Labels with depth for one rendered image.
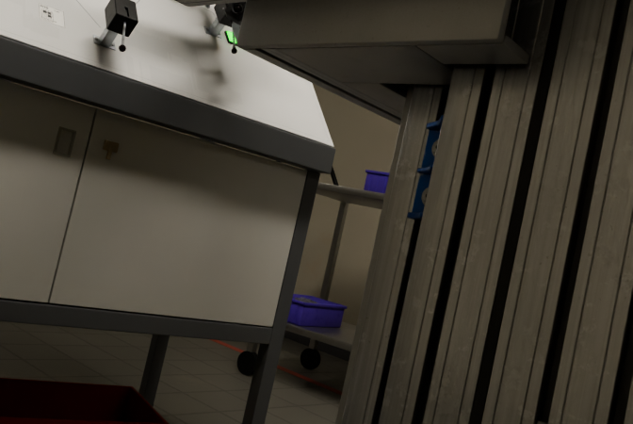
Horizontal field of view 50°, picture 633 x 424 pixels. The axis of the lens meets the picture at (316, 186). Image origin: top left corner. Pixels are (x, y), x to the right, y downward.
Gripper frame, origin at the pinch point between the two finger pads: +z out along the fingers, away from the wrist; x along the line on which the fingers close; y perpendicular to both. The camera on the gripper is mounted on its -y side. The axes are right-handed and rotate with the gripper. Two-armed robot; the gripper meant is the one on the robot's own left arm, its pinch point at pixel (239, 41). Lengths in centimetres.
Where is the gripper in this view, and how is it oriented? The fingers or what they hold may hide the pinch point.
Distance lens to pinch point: 159.5
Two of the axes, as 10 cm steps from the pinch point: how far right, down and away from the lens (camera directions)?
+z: -3.2, 6.0, 7.3
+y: 4.2, -6.1, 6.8
